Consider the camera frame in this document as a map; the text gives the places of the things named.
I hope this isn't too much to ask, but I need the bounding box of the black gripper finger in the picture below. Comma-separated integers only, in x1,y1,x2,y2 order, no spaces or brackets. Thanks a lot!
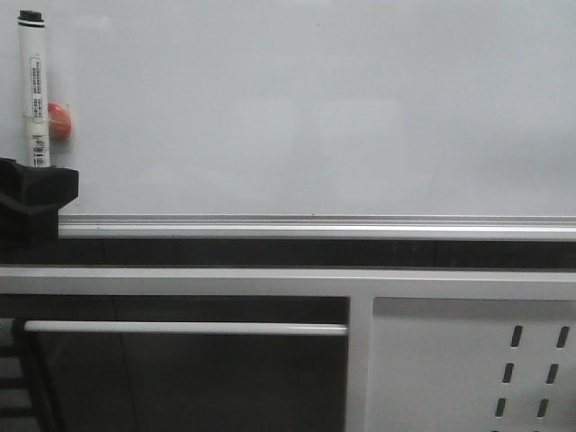
1,157,79,252

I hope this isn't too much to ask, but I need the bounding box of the red round magnet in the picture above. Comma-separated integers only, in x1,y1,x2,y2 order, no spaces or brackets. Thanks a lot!
48,103,72,143

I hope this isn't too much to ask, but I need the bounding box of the white whiteboard marker pen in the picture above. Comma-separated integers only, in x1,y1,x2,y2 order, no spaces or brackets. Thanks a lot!
17,10,51,167

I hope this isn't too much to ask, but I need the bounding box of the white horizontal rod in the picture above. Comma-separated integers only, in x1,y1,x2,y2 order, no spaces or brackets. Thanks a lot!
23,320,348,337

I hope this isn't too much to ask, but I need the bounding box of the white perforated metal panel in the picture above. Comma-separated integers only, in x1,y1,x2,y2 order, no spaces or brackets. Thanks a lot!
366,298,575,431

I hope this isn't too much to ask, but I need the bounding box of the white whiteboard with aluminium frame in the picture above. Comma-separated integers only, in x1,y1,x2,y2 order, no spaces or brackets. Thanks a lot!
1,1,575,241

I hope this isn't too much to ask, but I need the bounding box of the grey metal stand frame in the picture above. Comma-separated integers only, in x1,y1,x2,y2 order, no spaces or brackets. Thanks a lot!
1,266,575,431

